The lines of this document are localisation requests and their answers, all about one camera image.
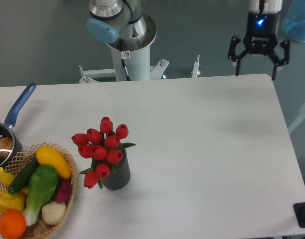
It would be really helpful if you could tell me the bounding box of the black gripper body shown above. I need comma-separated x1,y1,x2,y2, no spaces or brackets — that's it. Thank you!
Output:
243,12,280,55

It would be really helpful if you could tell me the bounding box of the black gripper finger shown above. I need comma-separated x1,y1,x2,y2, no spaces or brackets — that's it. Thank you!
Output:
227,35,250,76
267,38,291,81

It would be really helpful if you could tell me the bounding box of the red tulip bouquet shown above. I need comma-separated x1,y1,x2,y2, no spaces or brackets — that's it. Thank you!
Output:
71,117,135,189

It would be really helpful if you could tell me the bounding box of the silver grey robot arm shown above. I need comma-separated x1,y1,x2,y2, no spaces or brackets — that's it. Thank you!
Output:
86,0,290,81

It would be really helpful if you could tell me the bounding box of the dark grey ribbed vase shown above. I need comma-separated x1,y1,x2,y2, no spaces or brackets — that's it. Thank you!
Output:
103,149,131,190

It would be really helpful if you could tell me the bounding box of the black device at edge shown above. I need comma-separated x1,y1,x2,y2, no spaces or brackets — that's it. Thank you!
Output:
293,202,305,228

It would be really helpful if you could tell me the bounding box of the yellow squash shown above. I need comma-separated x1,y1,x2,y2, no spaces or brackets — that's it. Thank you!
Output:
36,145,72,179

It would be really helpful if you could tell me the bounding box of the purple red onion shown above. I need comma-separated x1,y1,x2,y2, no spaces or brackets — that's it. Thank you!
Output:
54,179,72,203

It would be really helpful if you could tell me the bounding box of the green bok choy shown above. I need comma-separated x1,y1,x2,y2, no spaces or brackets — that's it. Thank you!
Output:
22,165,59,227

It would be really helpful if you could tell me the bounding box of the white garlic bulb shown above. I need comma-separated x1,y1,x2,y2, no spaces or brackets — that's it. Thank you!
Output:
41,201,66,225

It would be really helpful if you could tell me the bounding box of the dark green cucumber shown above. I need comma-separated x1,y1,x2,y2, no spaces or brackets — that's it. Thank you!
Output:
8,157,40,194

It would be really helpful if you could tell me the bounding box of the brown bread roll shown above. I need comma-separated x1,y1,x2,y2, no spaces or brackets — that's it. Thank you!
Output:
0,137,13,159

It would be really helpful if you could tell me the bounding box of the yellow banana pepper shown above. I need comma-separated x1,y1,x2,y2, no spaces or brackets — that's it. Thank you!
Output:
0,167,15,188

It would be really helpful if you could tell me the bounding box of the woven wicker basket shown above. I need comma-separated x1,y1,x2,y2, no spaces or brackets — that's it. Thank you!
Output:
4,143,77,239

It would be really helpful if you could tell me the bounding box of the yellow pumpkin gourd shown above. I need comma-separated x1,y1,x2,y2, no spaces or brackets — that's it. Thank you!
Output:
0,190,26,214

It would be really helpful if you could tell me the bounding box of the orange fruit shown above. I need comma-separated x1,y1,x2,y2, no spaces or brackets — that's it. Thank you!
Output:
0,210,26,239

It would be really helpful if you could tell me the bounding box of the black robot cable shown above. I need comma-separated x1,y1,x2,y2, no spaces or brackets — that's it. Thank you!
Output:
119,38,131,81

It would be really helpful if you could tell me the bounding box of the blue handled saucepan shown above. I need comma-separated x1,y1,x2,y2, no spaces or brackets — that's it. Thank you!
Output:
0,83,36,168

